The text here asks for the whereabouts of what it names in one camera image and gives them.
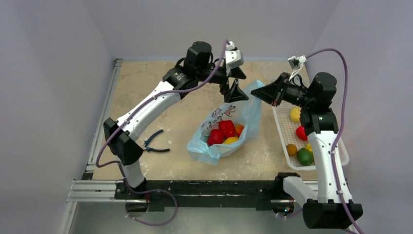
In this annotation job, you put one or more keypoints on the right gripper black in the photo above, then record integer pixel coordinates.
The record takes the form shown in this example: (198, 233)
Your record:
(279, 92)

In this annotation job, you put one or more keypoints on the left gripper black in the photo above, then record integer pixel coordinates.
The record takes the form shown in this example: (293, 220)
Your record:
(234, 93)

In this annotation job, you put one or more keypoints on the red fake pepper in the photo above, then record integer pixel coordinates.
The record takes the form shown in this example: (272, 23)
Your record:
(227, 127)
(216, 137)
(300, 133)

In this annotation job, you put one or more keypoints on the light blue printed plastic bag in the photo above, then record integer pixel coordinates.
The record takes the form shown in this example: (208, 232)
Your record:
(248, 113)

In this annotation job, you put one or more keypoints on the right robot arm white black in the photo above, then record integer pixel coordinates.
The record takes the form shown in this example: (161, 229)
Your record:
(332, 205)

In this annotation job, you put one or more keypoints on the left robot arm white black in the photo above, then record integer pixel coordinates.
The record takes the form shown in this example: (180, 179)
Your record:
(189, 73)

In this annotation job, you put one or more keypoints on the yellow fake pear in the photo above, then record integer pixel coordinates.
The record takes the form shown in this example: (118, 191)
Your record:
(295, 114)

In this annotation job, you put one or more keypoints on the small orange fake fruit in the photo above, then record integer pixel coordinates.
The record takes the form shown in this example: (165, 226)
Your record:
(291, 150)

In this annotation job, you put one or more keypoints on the small yellow fake fruit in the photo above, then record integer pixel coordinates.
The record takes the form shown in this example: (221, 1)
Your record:
(309, 147)

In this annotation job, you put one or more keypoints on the green fake fruit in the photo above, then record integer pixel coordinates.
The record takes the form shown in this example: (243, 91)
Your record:
(305, 157)

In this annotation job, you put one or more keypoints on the white plastic basket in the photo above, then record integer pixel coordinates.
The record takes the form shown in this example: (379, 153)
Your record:
(287, 131)

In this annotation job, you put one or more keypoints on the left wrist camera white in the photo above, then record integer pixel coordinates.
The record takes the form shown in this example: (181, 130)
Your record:
(233, 57)

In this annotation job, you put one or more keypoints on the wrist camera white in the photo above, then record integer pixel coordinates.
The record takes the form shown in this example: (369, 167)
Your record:
(296, 64)
(233, 57)

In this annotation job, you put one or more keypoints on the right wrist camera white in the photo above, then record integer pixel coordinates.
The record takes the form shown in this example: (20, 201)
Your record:
(296, 64)

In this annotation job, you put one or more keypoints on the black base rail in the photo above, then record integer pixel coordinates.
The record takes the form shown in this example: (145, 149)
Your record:
(262, 195)

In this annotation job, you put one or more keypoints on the aluminium frame rail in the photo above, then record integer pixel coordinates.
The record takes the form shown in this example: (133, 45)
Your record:
(92, 191)

